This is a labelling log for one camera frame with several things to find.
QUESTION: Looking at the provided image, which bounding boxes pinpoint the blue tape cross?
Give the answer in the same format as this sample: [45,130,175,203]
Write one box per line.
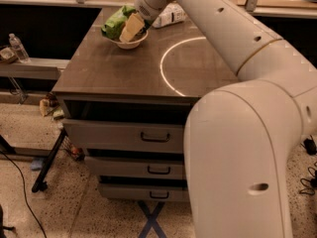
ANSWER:
[138,201,167,238]

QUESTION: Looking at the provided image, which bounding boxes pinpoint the top grey drawer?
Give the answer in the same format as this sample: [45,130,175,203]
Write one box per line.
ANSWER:
[63,119,183,154]

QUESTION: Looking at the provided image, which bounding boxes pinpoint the small tray on shelf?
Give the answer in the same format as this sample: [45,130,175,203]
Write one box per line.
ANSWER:
[0,47,17,63]

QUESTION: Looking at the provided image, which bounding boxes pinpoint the white paper bowl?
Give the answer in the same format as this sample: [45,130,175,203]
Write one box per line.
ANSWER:
[110,31,149,50]

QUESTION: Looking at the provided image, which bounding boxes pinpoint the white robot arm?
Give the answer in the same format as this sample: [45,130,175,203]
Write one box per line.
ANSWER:
[134,0,317,238]

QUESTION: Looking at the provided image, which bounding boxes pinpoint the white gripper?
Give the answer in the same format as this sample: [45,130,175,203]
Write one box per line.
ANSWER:
[119,0,170,43]

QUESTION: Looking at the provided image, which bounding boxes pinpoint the black power adapter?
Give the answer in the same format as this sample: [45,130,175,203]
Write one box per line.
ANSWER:
[303,138,317,155]

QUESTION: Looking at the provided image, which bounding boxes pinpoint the bottom grey drawer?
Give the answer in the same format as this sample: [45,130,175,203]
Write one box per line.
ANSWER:
[98,183,189,202]

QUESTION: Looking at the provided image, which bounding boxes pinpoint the green rice chip bag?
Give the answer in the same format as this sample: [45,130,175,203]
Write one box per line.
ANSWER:
[101,5,136,40]

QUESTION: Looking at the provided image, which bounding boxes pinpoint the grey drawer cabinet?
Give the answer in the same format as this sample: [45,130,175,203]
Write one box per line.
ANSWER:
[53,21,237,191]

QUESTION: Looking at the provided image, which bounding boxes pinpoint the clear water bottle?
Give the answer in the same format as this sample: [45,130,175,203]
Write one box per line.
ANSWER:
[9,34,30,63]

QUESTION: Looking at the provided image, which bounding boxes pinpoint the black table leg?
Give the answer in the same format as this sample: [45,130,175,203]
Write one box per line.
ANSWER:
[32,129,66,193]

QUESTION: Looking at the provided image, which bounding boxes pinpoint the grey drawer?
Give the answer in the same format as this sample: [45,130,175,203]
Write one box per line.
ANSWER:
[84,157,185,179]
[63,119,183,154]
[98,183,189,202]

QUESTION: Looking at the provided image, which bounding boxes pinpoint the black floor cable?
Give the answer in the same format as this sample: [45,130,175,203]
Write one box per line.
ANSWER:
[0,150,49,238]

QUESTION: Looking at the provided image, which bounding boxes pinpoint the snack packets on floor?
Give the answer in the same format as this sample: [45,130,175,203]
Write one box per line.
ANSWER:
[40,92,64,120]

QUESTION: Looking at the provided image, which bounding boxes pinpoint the middle grey drawer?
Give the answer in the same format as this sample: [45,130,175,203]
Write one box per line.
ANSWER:
[84,157,185,179]

